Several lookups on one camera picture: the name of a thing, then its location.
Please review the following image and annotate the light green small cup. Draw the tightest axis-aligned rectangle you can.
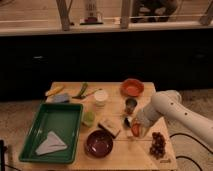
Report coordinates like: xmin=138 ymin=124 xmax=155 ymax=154
xmin=82 ymin=111 xmax=95 ymax=127

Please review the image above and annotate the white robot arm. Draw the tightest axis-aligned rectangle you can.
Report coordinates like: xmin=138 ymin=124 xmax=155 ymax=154
xmin=135 ymin=90 xmax=213 ymax=148

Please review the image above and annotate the wooden handled utensil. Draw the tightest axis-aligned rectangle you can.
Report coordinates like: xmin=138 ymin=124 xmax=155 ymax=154
xmin=80 ymin=88 xmax=102 ymax=99

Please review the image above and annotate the green plastic tray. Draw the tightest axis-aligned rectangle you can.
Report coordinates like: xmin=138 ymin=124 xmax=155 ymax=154
xmin=19 ymin=103 xmax=83 ymax=164

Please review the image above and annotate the bunch of dark grapes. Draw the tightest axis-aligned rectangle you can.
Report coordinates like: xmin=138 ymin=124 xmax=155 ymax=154
xmin=149 ymin=132 xmax=166 ymax=159

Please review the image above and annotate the green pepper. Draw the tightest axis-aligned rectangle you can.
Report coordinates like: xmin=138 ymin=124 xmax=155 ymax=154
xmin=72 ymin=82 xmax=88 ymax=99

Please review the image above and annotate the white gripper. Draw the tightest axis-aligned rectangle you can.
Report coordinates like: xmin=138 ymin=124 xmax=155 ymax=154
xmin=135 ymin=105 xmax=162 ymax=138

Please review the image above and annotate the yellow corn cob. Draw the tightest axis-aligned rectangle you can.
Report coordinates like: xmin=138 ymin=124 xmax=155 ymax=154
xmin=45 ymin=85 xmax=64 ymax=97

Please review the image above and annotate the blue grey sponge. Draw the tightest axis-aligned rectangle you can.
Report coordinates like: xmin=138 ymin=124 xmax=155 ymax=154
xmin=52 ymin=93 xmax=70 ymax=103

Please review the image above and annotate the orange bowl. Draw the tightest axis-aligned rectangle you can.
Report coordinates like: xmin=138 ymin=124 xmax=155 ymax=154
xmin=120 ymin=78 xmax=144 ymax=97

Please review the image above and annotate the red white object on shelf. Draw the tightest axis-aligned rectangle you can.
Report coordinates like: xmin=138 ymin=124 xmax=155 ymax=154
xmin=80 ymin=0 xmax=102 ymax=25

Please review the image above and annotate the brown sponge block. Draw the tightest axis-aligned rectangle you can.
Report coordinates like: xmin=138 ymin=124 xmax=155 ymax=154
xmin=98 ymin=118 xmax=121 ymax=138

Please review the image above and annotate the white handled brush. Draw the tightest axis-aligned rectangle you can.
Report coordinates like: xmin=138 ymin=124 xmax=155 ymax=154
xmin=124 ymin=117 xmax=132 ymax=128

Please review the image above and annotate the grey folded cloth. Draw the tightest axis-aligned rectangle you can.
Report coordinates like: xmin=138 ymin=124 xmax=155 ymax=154
xmin=36 ymin=131 xmax=67 ymax=155

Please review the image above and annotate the white paper cup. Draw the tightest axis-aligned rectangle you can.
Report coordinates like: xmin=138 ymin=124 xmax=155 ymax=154
xmin=94 ymin=90 xmax=108 ymax=106

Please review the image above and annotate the dark purple bowl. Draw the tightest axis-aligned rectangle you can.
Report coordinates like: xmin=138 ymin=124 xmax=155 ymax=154
xmin=85 ymin=130 xmax=113 ymax=158

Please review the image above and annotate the black cable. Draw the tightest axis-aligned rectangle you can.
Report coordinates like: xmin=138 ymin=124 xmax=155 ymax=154
xmin=169 ymin=132 xmax=213 ymax=171

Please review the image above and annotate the metal cup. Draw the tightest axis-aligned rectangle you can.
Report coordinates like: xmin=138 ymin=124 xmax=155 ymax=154
xmin=125 ymin=98 xmax=137 ymax=114

